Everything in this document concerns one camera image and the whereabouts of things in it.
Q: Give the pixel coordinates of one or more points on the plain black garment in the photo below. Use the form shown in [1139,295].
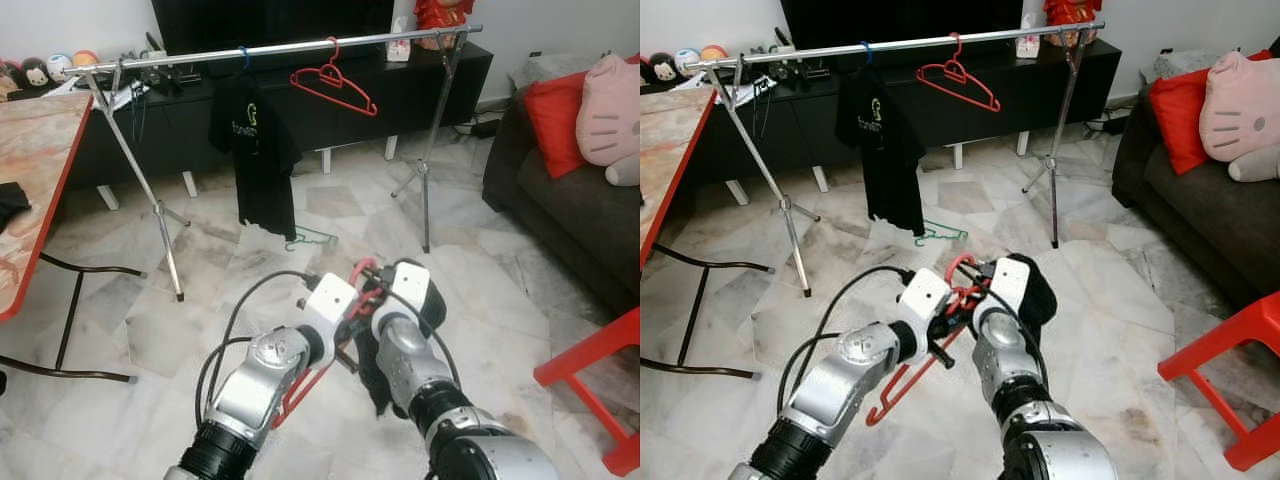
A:
[1042,295]
[375,380]

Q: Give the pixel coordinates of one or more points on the salmon red plastic hanger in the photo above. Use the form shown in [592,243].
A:
[905,386]
[305,396]

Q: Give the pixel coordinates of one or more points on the blue hanger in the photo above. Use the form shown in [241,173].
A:
[868,54]
[243,58]

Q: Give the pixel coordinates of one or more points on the grey Totoro plush open eyes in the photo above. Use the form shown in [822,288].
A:
[1255,165]
[625,172]

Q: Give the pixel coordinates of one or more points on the grey brown fabric sofa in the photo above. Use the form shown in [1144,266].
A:
[1200,230]
[570,230]

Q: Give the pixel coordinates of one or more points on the marble pattern red-edged table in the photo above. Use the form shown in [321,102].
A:
[40,170]
[670,150]

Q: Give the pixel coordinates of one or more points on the red plastic stool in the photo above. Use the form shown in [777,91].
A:
[1230,335]
[600,345]

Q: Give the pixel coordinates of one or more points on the pink cat face pillow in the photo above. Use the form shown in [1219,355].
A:
[610,110]
[1240,105]

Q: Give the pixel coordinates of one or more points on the black white round plush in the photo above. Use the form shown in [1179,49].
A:
[664,67]
[35,72]

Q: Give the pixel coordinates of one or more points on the white blue round plush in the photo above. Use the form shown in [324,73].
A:
[60,67]
[689,60]

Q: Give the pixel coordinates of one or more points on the grey speckled covered box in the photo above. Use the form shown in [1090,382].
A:
[550,75]
[1180,68]

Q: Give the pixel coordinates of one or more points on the orange round plush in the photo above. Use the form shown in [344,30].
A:
[86,58]
[715,53]

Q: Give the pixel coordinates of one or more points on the silver metal clothes rack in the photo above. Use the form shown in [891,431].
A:
[800,55]
[180,58]

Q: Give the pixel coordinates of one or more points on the black t-shirt green logo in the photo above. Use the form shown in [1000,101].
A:
[255,150]
[882,145]

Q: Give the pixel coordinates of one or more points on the black TV console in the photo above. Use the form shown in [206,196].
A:
[420,90]
[1040,85]

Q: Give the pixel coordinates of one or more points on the red laughing Buddha figurine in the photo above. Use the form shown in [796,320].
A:
[440,15]
[1070,12]

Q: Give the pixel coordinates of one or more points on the white tissue box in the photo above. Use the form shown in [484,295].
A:
[399,50]
[1027,46]

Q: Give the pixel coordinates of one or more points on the black television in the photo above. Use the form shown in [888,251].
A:
[270,20]
[900,18]

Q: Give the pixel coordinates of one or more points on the small black garment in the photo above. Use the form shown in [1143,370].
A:
[12,205]

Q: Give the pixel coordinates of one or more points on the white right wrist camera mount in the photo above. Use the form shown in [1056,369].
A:
[408,285]
[1008,280]

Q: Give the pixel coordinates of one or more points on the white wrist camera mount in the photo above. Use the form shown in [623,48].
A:
[330,305]
[408,285]
[923,300]
[1008,280]

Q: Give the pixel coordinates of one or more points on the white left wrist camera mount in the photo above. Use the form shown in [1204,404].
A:
[923,300]
[330,305]

